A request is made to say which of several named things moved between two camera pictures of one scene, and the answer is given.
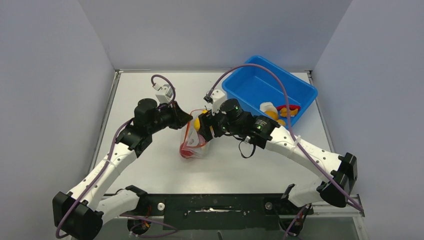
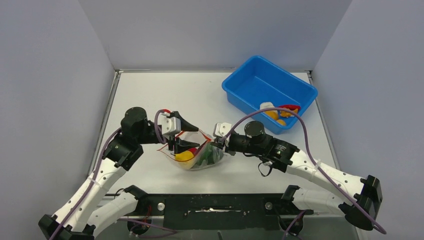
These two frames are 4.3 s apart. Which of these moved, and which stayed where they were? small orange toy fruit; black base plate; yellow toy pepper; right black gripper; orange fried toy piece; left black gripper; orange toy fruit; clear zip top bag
Moved: yellow toy pepper; right black gripper; left black gripper; clear zip top bag
Stayed: orange toy fruit; small orange toy fruit; orange fried toy piece; black base plate
